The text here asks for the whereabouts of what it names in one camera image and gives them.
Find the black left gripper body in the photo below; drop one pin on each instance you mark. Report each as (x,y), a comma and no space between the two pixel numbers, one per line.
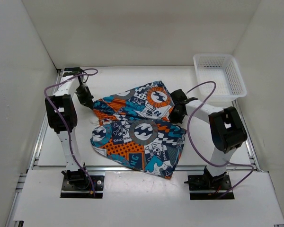
(83,94)

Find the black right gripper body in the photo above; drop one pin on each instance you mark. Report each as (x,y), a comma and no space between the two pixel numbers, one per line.
(175,116)

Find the colourful patterned shorts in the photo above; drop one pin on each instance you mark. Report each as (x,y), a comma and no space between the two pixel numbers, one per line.
(134,130)

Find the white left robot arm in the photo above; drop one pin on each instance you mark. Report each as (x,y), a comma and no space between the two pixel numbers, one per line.
(62,118)

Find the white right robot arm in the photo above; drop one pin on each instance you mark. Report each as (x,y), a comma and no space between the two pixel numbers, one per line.
(227,133)

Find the white plastic mesh basket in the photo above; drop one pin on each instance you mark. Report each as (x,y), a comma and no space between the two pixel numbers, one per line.
(224,71)

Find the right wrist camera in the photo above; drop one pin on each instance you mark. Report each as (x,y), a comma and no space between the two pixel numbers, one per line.
(179,97)

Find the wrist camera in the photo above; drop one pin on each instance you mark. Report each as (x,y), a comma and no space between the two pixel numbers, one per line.
(179,97)
(71,71)

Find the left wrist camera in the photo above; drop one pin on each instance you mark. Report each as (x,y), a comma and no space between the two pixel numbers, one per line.
(71,71)

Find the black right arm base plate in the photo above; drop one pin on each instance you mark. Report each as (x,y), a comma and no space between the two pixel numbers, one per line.
(199,190)

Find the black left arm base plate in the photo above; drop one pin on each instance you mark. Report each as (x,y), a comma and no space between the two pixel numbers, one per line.
(81,186)

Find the aluminium frame rail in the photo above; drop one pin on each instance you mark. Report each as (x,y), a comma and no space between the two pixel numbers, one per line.
(138,199)

